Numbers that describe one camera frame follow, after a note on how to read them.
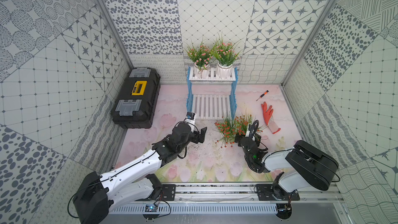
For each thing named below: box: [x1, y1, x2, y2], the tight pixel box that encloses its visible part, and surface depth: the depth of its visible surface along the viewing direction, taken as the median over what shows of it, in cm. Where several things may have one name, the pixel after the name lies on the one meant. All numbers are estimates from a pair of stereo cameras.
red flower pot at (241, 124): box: [233, 112, 265, 143], surface depth 85 cm
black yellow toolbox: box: [110, 67, 162, 130], surface depth 93 cm
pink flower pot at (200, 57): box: [183, 39, 213, 79], surface depth 79 cm
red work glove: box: [261, 101, 282, 135], surface depth 103 cm
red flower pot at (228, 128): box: [214, 116, 237, 149], surface depth 85 cm
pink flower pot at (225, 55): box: [211, 32, 243, 79], surface depth 79 cm
